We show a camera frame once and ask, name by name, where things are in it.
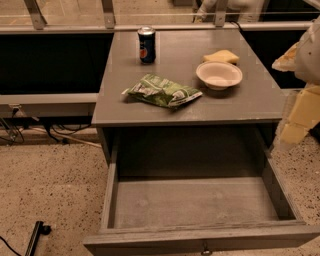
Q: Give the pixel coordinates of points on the grey wooden cabinet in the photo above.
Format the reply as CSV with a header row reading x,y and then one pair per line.
x,y
256,99

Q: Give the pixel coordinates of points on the open grey top drawer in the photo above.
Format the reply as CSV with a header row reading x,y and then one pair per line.
x,y
174,190

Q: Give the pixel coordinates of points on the white paper bowl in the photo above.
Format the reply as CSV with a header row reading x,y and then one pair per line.
x,y
219,75

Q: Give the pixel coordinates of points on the black floor bar with cable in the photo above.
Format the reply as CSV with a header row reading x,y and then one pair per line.
x,y
40,228

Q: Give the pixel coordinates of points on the yellow sponge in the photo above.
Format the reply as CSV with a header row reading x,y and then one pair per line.
x,y
222,56

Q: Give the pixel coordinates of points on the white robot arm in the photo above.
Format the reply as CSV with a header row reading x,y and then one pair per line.
x,y
303,59

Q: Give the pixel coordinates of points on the green jalapeno chip bag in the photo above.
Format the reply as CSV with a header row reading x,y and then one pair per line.
x,y
162,92

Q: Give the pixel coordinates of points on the blue Pepsi soda can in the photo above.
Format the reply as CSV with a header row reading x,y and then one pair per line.
x,y
147,48

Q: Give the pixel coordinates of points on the metal glass railing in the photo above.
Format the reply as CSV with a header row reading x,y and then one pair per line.
x,y
106,16

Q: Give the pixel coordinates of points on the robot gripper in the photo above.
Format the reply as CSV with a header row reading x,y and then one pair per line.
x,y
308,58

